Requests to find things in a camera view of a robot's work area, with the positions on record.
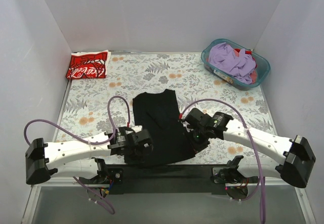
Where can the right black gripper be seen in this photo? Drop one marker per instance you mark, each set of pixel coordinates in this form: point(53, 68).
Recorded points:
point(195, 140)

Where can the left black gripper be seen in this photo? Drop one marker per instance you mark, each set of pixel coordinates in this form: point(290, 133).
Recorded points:
point(146, 146)

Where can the black t-shirt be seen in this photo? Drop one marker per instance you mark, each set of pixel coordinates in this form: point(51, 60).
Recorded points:
point(159, 114)

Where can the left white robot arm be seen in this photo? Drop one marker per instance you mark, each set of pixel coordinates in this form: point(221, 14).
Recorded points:
point(85, 158)

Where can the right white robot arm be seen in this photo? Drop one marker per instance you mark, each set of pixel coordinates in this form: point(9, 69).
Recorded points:
point(291, 160)

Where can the floral table mat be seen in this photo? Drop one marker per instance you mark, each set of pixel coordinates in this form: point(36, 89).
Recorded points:
point(94, 105)

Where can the red garment in basket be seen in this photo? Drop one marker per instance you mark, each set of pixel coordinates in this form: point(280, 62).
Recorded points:
point(253, 76)

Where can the lilac t-shirt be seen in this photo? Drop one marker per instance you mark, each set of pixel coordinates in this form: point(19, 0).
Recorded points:
point(222, 57)

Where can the teal plastic basket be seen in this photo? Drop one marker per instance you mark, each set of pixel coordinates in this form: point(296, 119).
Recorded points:
point(261, 71)

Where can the folded red Coca-Cola shirt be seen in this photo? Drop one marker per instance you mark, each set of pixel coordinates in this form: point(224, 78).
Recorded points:
point(88, 65)

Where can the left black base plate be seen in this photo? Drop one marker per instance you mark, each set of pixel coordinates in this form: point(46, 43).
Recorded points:
point(105, 177)

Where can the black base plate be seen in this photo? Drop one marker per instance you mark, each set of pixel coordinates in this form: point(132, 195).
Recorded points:
point(231, 175)
point(105, 177)

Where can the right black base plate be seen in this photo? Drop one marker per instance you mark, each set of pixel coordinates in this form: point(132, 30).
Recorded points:
point(231, 175)

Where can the aluminium mounting rail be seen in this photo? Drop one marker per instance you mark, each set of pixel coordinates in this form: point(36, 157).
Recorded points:
point(58, 178)

